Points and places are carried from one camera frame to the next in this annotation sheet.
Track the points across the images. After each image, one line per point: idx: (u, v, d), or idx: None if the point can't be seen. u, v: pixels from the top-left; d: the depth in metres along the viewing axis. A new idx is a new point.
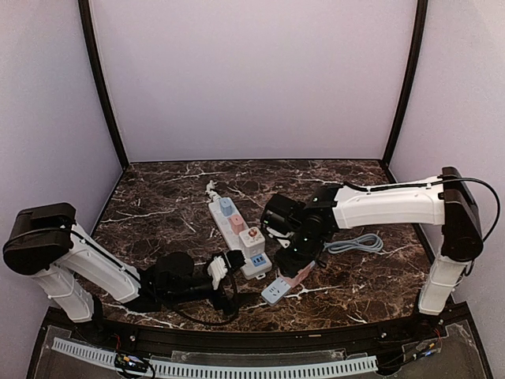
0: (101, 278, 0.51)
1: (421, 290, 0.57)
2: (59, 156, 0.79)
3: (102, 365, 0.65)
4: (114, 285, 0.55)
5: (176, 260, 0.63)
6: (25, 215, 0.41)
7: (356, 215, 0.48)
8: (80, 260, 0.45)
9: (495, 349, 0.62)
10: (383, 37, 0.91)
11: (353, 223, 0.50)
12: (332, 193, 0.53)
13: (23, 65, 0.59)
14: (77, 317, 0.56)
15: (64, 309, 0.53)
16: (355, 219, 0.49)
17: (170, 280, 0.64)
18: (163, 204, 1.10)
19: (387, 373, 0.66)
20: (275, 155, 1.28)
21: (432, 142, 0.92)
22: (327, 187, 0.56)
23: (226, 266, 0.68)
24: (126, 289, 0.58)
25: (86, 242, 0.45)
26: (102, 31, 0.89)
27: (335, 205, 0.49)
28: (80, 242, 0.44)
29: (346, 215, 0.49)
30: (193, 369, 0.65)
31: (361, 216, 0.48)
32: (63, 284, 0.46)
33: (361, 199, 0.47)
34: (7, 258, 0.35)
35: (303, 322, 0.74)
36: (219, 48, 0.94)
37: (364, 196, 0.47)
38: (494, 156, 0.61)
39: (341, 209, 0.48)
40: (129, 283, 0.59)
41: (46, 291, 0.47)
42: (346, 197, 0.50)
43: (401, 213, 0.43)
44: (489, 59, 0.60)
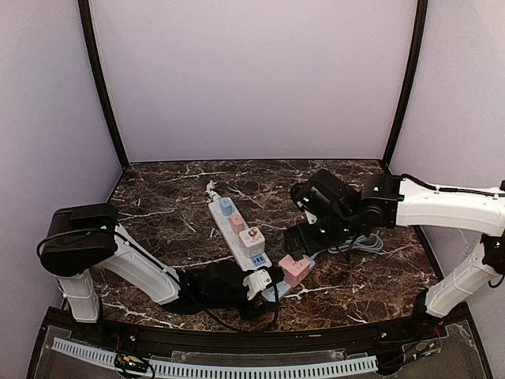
0: (143, 280, 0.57)
1: (443, 292, 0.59)
2: (59, 156, 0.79)
3: (102, 365, 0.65)
4: (151, 287, 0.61)
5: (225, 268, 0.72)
6: (65, 216, 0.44)
7: (413, 212, 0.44)
8: (125, 262, 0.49)
9: (495, 350, 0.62)
10: (383, 37, 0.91)
11: (409, 220, 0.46)
12: (393, 185, 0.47)
13: (23, 65, 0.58)
14: (81, 317, 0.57)
15: (72, 307, 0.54)
16: (409, 218, 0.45)
17: (218, 286, 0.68)
18: (163, 204, 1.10)
19: (387, 373, 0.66)
20: (274, 155, 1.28)
21: (432, 142, 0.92)
22: (383, 176, 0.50)
23: (268, 279, 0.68)
24: (166, 291, 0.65)
25: (129, 245, 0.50)
26: (102, 30, 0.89)
27: (402, 200, 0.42)
28: (124, 245, 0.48)
29: (405, 211, 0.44)
30: (193, 369, 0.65)
31: (419, 215, 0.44)
32: (82, 287, 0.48)
33: (430, 197, 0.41)
34: (45, 260, 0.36)
35: (303, 322, 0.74)
36: (219, 47, 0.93)
37: (434, 194, 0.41)
38: (494, 156, 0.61)
39: (406, 205, 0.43)
40: (170, 285, 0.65)
41: (63, 290, 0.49)
42: (411, 191, 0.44)
43: (458, 217, 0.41)
44: (490, 59, 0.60)
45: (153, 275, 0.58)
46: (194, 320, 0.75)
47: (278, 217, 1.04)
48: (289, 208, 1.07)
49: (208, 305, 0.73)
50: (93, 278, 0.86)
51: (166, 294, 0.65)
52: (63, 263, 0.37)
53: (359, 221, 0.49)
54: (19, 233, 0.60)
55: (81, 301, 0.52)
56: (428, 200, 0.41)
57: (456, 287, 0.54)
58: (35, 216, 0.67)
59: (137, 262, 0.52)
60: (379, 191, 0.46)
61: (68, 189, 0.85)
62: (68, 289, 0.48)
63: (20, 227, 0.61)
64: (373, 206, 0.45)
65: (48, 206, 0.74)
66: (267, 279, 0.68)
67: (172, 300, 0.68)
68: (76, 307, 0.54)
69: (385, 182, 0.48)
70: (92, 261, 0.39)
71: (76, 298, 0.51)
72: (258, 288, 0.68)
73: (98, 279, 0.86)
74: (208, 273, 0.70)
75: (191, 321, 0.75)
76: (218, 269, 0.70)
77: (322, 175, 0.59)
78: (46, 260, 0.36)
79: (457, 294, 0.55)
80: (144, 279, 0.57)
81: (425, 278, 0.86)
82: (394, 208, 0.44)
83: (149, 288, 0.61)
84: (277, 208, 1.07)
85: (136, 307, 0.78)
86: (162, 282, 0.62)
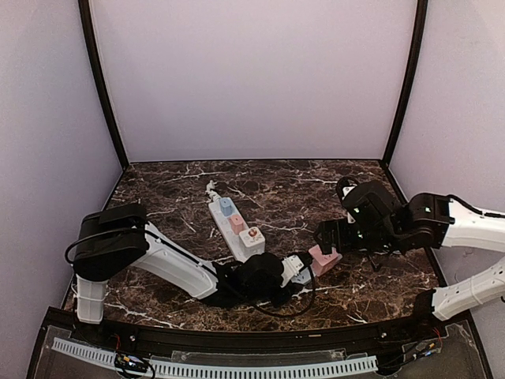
0: (181, 275, 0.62)
1: (447, 298, 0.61)
2: (60, 156, 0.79)
3: (102, 365, 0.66)
4: (189, 281, 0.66)
5: (271, 262, 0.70)
6: (96, 223, 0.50)
7: (457, 236, 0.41)
8: (159, 258, 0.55)
9: (495, 350, 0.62)
10: (383, 37, 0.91)
11: (450, 243, 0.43)
12: (441, 204, 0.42)
13: (23, 65, 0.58)
14: (84, 317, 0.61)
15: (79, 308, 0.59)
16: (453, 241, 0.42)
17: (260, 279, 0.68)
18: (163, 204, 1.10)
19: (387, 373, 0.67)
20: (274, 155, 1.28)
21: (432, 142, 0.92)
22: (428, 195, 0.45)
23: (301, 264, 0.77)
24: (204, 284, 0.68)
25: (161, 242, 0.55)
26: (102, 30, 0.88)
27: (453, 223, 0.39)
28: (155, 242, 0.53)
29: (451, 234, 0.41)
30: (193, 369, 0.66)
31: (461, 238, 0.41)
32: (99, 288, 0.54)
33: (478, 221, 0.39)
34: (85, 263, 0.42)
35: (303, 322, 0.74)
36: (219, 48, 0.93)
37: (480, 218, 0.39)
38: (494, 156, 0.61)
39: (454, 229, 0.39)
40: (207, 278, 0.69)
41: (78, 290, 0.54)
42: (458, 213, 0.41)
43: (496, 242, 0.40)
44: (490, 59, 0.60)
45: (186, 270, 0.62)
46: (194, 320, 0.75)
47: (278, 217, 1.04)
48: (289, 208, 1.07)
49: (215, 302, 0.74)
50: None
51: (204, 287, 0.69)
52: (102, 264, 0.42)
53: (409, 241, 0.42)
54: (19, 233, 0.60)
55: (92, 301, 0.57)
56: (475, 224, 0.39)
57: (469, 294, 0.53)
58: (34, 216, 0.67)
59: (169, 258, 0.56)
60: (431, 212, 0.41)
61: (68, 189, 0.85)
62: (83, 290, 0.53)
63: (20, 227, 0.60)
64: (424, 226, 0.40)
65: (48, 206, 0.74)
66: (299, 264, 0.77)
67: (211, 293, 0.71)
68: (83, 307, 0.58)
69: (433, 201, 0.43)
70: (126, 260, 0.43)
71: (88, 299, 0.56)
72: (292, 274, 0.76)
73: None
74: (251, 266, 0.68)
75: (191, 321, 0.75)
76: (263, 261, 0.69)
77: (375, 185, 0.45)
78: (84, 263, 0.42)
79: (465, 299, 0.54)
80: (181, 274, 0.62)
81: (425, 278, 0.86)
82: (444, 230, 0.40)
83: (188, 282, 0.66)
84: (277, 208, 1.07)
85: (136, 307, 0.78)
86: (198, 275, 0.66)
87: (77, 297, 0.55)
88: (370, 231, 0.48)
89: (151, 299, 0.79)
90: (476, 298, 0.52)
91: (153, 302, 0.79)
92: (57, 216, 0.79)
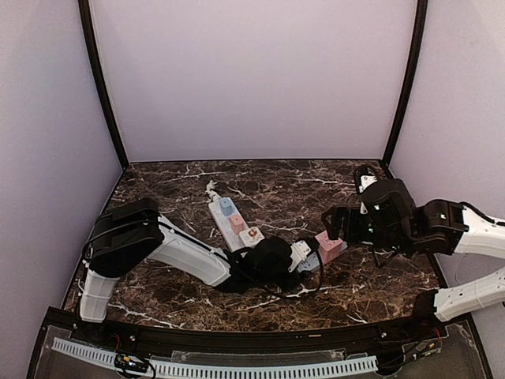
0: (196, 263, 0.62)
1: (450, 300, 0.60)
2: (60, 156, 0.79)
3: (102, 365, 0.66)
4: (204, 269, 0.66)
5: (280, 244, 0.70)
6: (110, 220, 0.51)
7: (469, 243, 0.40)
8: (174, 247, 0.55)
9: (495, 350, 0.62)
10: (383, 37, 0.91)
11: (461, 249, 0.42)
12: (456, 211, 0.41)
13: (23, 66, 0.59)
14: (87, 317, 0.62)
15: (84, 308, 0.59)
16: (465, 247, 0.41)
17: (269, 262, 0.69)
18: (163, 204, 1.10)
19: (387, 373, 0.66)
20: (274, 155, 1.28)
21: (432, 142, 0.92)
22: (442, 202, 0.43)
23: (308, 249, 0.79)
24: (218, 271, 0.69)
25: (174, 232, 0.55)
26: (102, 30, 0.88)
27: (468, 230, 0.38)
28: (169, 232, 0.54)
29: (464, 242, 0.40)
30: (193, 369, 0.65)
31: (473, 245, 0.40)
32: (109, 287, 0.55)
33: (490, 230, 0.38)
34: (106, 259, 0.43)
35: (303, 322, 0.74)
36: (219, 47, 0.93)
37: (493, 227, 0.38)
38: (493, 156, 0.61)
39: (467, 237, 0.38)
40: (220, 264, 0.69)
41: (86, 289, 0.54)
42: (472, 220, 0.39)
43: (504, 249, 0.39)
44: (490, 59, 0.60)
45: (202, 257, 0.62)
46: (194, 320, 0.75)
47: (278, 217, 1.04)
48: (289, 208, 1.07)
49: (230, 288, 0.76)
50: None
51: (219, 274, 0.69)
52: (121, 256, 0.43)
53: (423, 245, 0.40)
54: (18, 233, 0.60)
55: (99, 300, 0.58)
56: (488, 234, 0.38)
57: (471, 297, 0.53)
58: (34, 216, 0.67)
59: (183, 246, 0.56)
60: (447, 219, 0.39)
61: (68, 189, 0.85)
62: (91, 288, 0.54)
63: (20, 227, 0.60)
64: (438, 233, 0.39)
65: (48, 205, 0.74)
66: (307, 249, 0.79)
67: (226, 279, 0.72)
68: (87, 307, 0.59)
69: (447, 208, 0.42)
70: (146, 252, 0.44)
71: (95, 298, 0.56)
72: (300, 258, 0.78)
73: None
74: (261, 249, 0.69)
75: (191, 321, 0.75)
76: (272, 245, 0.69)
77: (397, 185, 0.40)
78: (106, 259, 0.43)
79: (469, 302, 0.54)
80: (196, 262, 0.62)
81: (425, 278, 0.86)
82: (458, 238, 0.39)
83: (203, 270, 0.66)
84: (277, 208, 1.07)
85: (136, 307, 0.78)
86: (213, 264, 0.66)
87: (85, 295, 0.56)
88: (383, 230, 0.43)
89: (151, 299, 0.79)
90: (478, 302, 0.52)
91: (153, 302, 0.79)
92: (58, 216, 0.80)
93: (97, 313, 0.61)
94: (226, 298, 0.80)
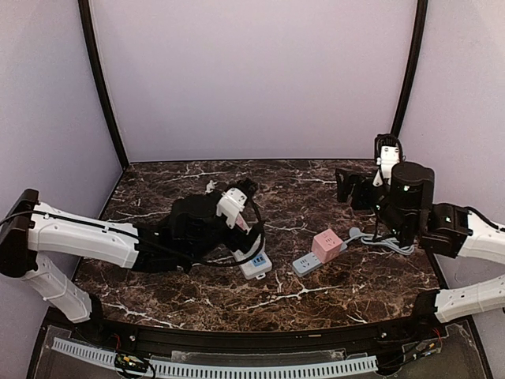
0: (86, 245, 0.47)
1: (450, 302, 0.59)
2: (59, 157, 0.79)
3: (102, 365, 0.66)
4: (102, 250, 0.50)
5: (188, 202, 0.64)
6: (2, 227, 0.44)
7: (471, 247, 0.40)
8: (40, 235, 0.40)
9: (495, 350, 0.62)
10: (383, 37, 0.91)
11: (464, 254, 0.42)
12: (461, 215, 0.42)
13: (22, 66, 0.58)
14: (76, 317, 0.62)
15: (64, 309, 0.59)
16: (468, 252, 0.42)
17: (188, 226, 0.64)
18: (163, 204, 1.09)
19: (387, 373, 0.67)
20: (274, 155, 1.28)
21: (432, 142, 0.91)
22: (447, 205, 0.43)
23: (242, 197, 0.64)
24: (121, 249, 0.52)
25: (50, 216, 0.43)
26: (102, 30, 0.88)
27: (472, 234, 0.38)
28: (43, 218, 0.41)
29: (468, 246, 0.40)
30: (193, 369, 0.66)
31: (476, 250, 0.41)
32: (53, 283, 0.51)
33: (493, 234, 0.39)
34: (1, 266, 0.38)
35: (303, 322, 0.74)
36: (220, 47, 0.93)
37: (497, 233, 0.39)
38: (494, 156, 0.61)
39: (471, 241, 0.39)
40: (121, 240, 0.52)
41: (40, 294, 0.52)
42: (476, 226, 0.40)
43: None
44: (491, 60, 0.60)
45: (87, 236, 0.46)
46: (194, 320, 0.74)
47: (278, 217, 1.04)
48: (289, 208, 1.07)
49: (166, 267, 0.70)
50: (93, 278, 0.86)
51: (124, 253, 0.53)
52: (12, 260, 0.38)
53: (426, 244, 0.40)
54: None
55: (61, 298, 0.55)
56: (491, 238, 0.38)
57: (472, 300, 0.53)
58: None
59: (50, 229, 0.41)
60: (452, 221, 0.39)
61: (68, 190, 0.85)
62: (42, 290, 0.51)
63: None
64: (443, 234, 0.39)
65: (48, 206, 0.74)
66: (241, 197, 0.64)
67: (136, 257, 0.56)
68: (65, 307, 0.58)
69: (453, 212, 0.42)
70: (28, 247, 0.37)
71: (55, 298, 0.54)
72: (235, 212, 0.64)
73: (98, 279, 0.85)
74: (173, 212, 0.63)
75: (191, 321, 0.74)
76: (183, 204, 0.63)
77: (433, 174, 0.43)
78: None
79: (469, 304, 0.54)
80: (87, 244, 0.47)
81: (425, 278, 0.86)
82: (461, 242, 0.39)
83: (104, 252, 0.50)
84: (277, 208, 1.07)
85: (136, 307, 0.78)
86: (109, 242, 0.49)
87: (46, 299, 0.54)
88: (396, 211, 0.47)
89: (151, 299, 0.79)
90: (480, 306, 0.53)
91: (153, 302, 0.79)
92: None
93: (78, 311, 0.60)
94: (226, 298, 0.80)
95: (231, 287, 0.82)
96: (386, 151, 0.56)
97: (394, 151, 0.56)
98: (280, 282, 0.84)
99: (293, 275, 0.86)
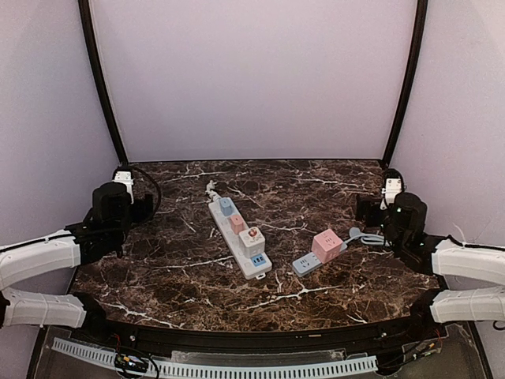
0: (36, 260, 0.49)
1: (445, 298, 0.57)
2: (59, 158, 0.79)
3: (102, 365, 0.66)
4: (51, 260, 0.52)
5: (107, 186, 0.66)
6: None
7: (443, 264, 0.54)
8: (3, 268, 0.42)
9: (495, 350, 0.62)
10: (384, 36, 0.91)
11: (447, 272, 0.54)
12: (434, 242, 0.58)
13: (21, 67, 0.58)
14: (78, 318, 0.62)
15: (62, 320, 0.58)
16: (444, 268, 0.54)
17: (112, 206, 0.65)
18: (163, 204, 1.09)
19: (387, 373, 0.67)
20: (275, 155, 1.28)
21: (432, 142, 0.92)
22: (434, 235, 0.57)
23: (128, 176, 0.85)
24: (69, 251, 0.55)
25: None
26: (102, 30, 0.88)
27: (435, 252, 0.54)
28: None
29: (439, 262, 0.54)
30: (193, 369, 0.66)
31: (450, 266, 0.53)
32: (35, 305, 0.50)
33: (456, 250, 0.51)
34: None
35: (303, 322, 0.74)
36: (220, 48, 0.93)
37: (460, 248, 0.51)
38: (494, 156, 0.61)
39: (436, 256, 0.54)
40: (65, 242, 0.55)
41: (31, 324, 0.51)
42: (447, 246, 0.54)
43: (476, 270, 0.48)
44: (491, 61, 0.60)
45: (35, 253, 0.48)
46: (194, 320, 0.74)
47: (278, 217, 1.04)
48: (289, 208, 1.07)
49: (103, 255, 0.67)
50: (93, 278, 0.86)
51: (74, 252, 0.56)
52: None
53: (405, 255, 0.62)
54: (18, 233, 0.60)
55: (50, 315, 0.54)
56: (454, 252, 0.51)
57: (465, 304, 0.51)
58: (33, 219, 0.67)
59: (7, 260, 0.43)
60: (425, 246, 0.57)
61: (68, 191, 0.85)
62: (28, 317, 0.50)
63: (19, 227, 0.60)
64: (417, 257, 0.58)
65: (48, 206, 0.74)
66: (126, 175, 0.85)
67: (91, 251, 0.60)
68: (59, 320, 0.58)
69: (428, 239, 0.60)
70: None
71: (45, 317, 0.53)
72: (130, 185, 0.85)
73: (98, 279, 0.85)
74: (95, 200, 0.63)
75: (191, 321, 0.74)
76: (102, 189, 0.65)
77: (425, 207, 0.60)
78: None
79: (461, 306, 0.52)
80: (37, 260, 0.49)
81: (425, 278, 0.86)
82: (430, 260, 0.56)
83: (51, 261, 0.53)
84: (277, 208, 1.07)
85: (136, 307, 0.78)
86: (57, 248, 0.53)
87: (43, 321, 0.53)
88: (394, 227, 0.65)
89: (151, 299, 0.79)
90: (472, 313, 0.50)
91: (153, 302, 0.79)
92: (57, 218, 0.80)
93: (73, 311, 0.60)
94: (226, 298, 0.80)
95: (231, 287, 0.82)
96: (390, 182, 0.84)
97: None
98: (280, 282, 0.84)
99: (293, 275, 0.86)
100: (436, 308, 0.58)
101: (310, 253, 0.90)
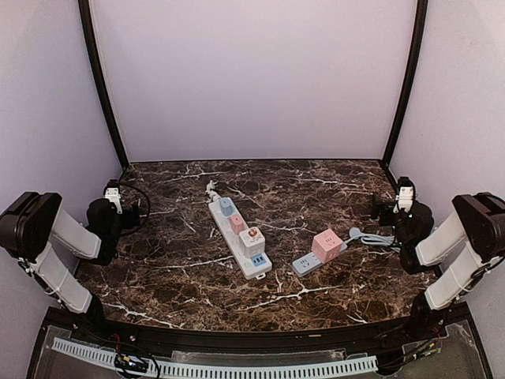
0: (76, 237, 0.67)
1: (434, 283, 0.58)
2: (60, 157, 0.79)
3: (102, 365, 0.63)
4: (85, 239, 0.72)
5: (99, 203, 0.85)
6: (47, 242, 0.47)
7: (424, 255, 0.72)
8: (65, 219, 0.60)
9: (497, 348, 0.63)
10: (383, 36, 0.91)
11: (429, 262, 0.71)
12: (416, 248, 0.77)
13: (20, 65, 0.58)
14: (82, 302, 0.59)
15: (72, 301, 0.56)
16: (426, 258, 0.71)
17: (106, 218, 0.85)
18: (163, 204, 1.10)
19: (387, 373, 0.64)
20: (274, 155, 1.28)
21: (431, 142, 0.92)
22: (417, 245, 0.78)
23: (116, 189, 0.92)
24: (91, 241, 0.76)
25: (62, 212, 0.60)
26: (102, 30, 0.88)
27: (419, 245, 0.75)
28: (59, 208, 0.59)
29: (422, 253, 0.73)
30: (193, 369, 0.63)
31: (428, 253, 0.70)
32: (55, 266, 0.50)
33: (426, 240, 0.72)
34: (30, 242, 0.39)
35: (303, 322, 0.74)
36: (221, 46, 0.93)
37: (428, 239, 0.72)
38: (493, 155, 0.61)
39: (420, 249, 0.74)
40: (91, 237, 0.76)
41: (50, 287, 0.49)
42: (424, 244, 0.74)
43: (439, 245, 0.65)
44: (491, 59, 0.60)
45: (77, 227, 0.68)
46: (194, 320, 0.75)
47: (278, 217, 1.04)
48: (289, 208, 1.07)
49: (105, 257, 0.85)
50: (94, 278, 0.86)
51: (92, 242, 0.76)
52: (39, 224, 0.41)
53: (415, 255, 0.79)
54: None
55: (64, 287, 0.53)
56: (425, 242, 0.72)
57: (449, 272, 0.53)
58: None
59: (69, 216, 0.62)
60: (417, 248, 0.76)
61: (69, 190, 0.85)
62: (51, 275, 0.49)
63: None
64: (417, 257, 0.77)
65: None
66: (114, 192, 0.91)
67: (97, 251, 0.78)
68: (70, 298, 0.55)
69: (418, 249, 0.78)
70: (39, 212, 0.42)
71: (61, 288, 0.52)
72: (116, 200, 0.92)
73: (98, 279, 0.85)
74: (91, 217, 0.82)
75: (191, 321, 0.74)
76: (95, 205, 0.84)
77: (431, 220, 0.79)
78: (31, 238, 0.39)
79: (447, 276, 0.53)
80: (77, 234, 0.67)
81: (425, 278, 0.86)
82: (420, 259, 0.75)
83: (82, 243, 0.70)
84: (277, 208, 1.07)
85: (136, 307, 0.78)
86: (85, 232, 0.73)
87: (57, 292, 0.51)
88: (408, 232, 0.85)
89: (151, 299, 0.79)
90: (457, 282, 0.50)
91: (153, 302, 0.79)
92: None
93: (82, 292, 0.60)
94: (226, 298, 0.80)
95: (231, 287, 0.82)
96: (403, 190, 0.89)
97: (407, 192, 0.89)
98: (280, 282, 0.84)
99: (293, 275, 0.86)
100: (431, 293, 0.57)
101: (310, 253, 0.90)
